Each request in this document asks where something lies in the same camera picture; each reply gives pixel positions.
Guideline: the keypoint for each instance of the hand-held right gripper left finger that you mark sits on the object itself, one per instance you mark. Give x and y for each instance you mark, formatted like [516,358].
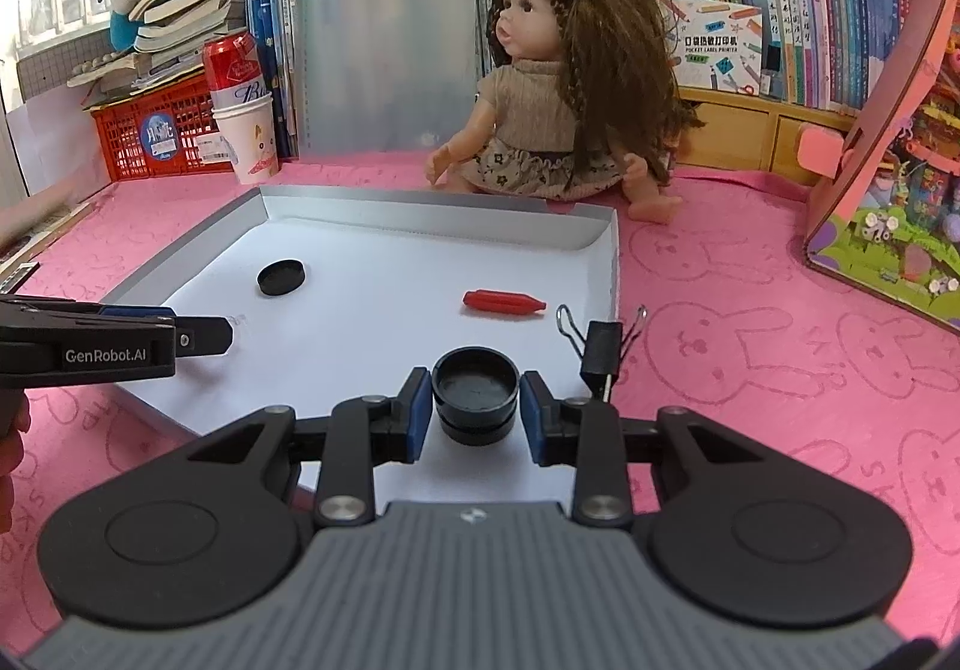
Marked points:
[418,422]

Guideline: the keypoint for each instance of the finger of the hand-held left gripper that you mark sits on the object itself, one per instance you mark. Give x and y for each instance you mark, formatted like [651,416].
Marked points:
[135,313]
[206,336]

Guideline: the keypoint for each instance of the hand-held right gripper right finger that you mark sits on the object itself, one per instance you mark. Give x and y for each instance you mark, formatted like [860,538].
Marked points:
[532,422]

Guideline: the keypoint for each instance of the black round cap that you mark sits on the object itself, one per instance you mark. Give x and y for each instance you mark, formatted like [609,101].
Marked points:
[476,385]
[476,433]

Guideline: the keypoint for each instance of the wide black lid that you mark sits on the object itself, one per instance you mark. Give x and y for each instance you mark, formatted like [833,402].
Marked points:
[281,277]

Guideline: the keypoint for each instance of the red plastic crayon piece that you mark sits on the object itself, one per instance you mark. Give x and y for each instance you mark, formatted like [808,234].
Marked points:
[502,301]

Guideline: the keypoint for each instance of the grey cardboard box tray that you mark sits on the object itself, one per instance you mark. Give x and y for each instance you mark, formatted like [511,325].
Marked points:
[375,280]

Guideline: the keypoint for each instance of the person's left hand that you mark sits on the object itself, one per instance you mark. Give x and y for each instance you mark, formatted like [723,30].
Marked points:
[11,460]

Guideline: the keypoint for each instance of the black binder clip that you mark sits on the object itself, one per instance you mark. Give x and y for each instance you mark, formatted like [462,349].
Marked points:
[604,347]

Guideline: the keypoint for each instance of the black flat device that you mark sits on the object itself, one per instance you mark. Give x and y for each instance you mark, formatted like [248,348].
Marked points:
[15,280]

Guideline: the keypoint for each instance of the red plastic basket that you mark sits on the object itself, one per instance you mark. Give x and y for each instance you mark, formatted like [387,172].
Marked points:
[150,137]

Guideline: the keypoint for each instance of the white paper cup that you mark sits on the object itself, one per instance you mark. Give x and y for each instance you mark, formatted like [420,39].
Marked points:
[251,145]

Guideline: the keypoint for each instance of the pink rabbit print blanket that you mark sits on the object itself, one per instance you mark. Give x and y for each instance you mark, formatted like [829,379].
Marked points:
[750,355]

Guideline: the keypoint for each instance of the red soda can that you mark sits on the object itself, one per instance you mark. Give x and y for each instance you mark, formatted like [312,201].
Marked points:
[232,66]

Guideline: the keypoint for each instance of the blue plush toy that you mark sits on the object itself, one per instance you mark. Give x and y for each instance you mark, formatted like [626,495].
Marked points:
[124,32]

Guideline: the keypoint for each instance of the pile of worn books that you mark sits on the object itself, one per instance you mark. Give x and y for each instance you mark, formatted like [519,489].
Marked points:
[180,9]

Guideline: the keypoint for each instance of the brown haired doll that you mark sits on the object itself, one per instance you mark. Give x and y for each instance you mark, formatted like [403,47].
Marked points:
[525,107]

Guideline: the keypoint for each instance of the upright blue books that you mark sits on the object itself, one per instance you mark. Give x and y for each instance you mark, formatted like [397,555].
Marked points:
[270,24]

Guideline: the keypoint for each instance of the clear plastic folder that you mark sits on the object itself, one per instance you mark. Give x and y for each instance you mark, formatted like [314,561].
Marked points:
[382,39]

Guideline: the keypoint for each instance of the wooden drawer organiser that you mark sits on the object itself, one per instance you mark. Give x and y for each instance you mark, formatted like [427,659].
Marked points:
[735,130]

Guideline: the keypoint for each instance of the pink cardboard toy house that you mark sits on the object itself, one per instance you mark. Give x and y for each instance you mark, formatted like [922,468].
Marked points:
[885,227]

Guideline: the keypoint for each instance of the white label printer box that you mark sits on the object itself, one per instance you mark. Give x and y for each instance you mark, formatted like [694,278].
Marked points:
[712,47]

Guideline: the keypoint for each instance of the row of shelf books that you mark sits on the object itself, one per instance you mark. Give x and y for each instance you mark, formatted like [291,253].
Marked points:
[825,2]

